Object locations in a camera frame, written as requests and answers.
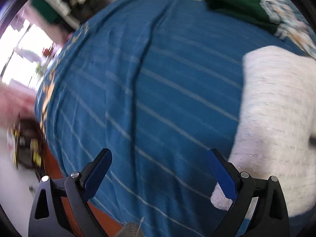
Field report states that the blue striped bedspread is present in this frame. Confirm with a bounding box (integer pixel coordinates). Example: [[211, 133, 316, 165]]
[[35, 0, 302, 236]]

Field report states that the white fluffy sweater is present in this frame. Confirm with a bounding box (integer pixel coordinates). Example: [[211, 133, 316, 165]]
[[210, 45, 316, 218]]

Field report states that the green varsity jacket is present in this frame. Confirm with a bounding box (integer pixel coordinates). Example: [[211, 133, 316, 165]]
[[205, 0, 281, 34]]

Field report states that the pink curtain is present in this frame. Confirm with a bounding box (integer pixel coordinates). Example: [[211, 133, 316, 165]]
[[1, 82, 36, 128]]

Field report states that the dark box on floor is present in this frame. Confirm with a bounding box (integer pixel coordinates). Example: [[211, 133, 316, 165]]
[[7, 118, 45, 174]]

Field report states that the open shelf with folded clothes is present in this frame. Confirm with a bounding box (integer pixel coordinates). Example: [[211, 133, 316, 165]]
[[30, 0, 105, 33]]

